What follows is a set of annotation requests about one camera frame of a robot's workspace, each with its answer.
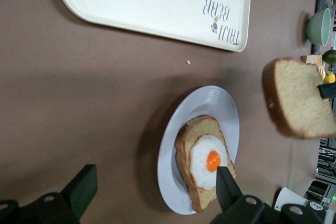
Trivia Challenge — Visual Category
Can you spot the wooden cutting board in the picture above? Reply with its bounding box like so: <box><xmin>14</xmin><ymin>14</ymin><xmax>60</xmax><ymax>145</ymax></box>
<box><xmin>301</xmin><ymin>55</ymin><xmax>326</xmax><ymax>78</ymax></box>

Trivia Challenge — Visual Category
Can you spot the lavender round plate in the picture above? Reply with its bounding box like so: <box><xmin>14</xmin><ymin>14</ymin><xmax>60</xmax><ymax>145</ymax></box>
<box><xmin>156</xmin><ymin>85</ymin><xmax>240</xmax><ymax>215</ymax></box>

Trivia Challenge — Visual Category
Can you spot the yellow lemon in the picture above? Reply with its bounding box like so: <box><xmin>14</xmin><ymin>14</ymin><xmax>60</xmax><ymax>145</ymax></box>
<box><xmin>323</xmin><ymin>72</ymin><xmax>336</xmax><ymax>85</ymax></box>

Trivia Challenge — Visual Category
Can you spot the fried egg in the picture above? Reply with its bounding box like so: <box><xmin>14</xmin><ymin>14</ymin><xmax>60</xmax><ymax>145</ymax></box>
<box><xmin>189</xmin><ymin>134</ymin><xmax>228</xmax><ymax>190</ymax></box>

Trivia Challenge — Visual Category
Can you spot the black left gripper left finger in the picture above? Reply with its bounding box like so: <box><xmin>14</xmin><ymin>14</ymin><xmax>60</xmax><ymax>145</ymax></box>
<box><xmin>59</xmin><ymin>164</ymin><xmax>98</xmax><ymax>213</ymax></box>

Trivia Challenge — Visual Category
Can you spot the plain brown bread slice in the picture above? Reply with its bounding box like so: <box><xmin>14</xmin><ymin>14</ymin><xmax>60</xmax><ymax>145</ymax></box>
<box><xmin>261</xmin><ymin>56</ymin><xmax>336</xmax><ymax>140</ymax></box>

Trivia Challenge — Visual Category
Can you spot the cream bear print tray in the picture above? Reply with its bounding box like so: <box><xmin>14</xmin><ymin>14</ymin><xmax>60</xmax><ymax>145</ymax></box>
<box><xmin>56</xmin><ymin>0</ymin><xmax>253</xmax><ymax>53</ymax></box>

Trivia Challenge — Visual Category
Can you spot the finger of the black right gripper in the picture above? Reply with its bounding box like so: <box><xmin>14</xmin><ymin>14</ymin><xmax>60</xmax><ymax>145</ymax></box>
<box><xmin>317</xmin><ymin>82</ymin><xmax>336</xmax><ymax>100</ymax></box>

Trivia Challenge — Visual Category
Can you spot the green avocado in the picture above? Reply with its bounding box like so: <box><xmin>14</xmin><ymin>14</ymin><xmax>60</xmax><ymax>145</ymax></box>
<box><xmin>322</xmin><ymin>49</ymin><xmax>336</xmax><ymax>65</ymax></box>

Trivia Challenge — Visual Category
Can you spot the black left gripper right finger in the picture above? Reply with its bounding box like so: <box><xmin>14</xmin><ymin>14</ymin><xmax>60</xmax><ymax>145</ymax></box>
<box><xmin>215</xmin><ymin>166</ymin><xmax>245</xmax><ymax>213</ymax></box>

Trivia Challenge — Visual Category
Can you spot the mint green bowl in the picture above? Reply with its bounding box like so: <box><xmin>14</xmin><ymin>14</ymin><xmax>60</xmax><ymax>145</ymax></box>
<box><xmin>306</xmin><ymin>8</ymin><xmax>332</xmax><ymax>47</ymax></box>

